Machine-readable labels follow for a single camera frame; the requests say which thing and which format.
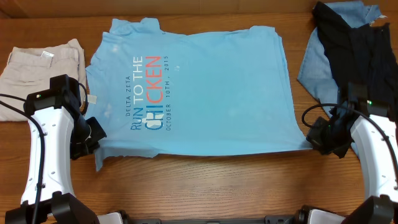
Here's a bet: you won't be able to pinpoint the light blue printed t-shirt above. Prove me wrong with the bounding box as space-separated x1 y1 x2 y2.
86 18 310 168

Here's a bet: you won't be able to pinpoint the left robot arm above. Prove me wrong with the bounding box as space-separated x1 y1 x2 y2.
5 75 129 224

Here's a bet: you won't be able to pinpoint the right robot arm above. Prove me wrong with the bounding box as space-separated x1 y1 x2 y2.
293 83 397 223

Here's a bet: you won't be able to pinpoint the blue denim garment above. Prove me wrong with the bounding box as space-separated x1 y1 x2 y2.
297 0 388 156

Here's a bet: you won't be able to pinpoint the black garment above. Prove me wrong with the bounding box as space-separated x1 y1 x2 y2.
312 2 397 121

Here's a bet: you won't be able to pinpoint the folded beige trousers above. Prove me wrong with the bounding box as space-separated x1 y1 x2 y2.
0 38 88 123

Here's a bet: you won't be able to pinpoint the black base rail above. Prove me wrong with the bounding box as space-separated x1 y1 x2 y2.
122 215 299 224

